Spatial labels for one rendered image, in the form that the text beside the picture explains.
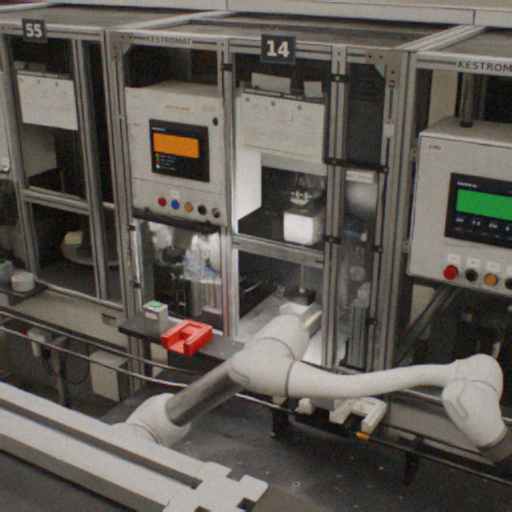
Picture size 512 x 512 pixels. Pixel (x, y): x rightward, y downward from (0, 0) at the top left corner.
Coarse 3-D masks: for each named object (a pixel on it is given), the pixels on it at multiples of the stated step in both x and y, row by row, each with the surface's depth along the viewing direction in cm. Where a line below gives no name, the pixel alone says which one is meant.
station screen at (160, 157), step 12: (156, 132) 262; (168, 132) 259; (180, 132) 257; (192, 132) 254; (156, 156) 266; (168, 156) 263; (180, 156) 261; (156, 168) 268; (168, 168) 265; (180, 168) 263; (192, 168) 260
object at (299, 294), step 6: (300, 264) 280; (300, 270) 281; (300, 276) 282; (300, 282) 283; (294, 288) 287; (300, 288) 284; (306, 288) 287; (294, 294) 284; (300, 294) 283; (306, 294) 282; (312, 294) 284; (294, 300) 285; (300, 300) 283; (306, 300) 282; (312, 300) 285
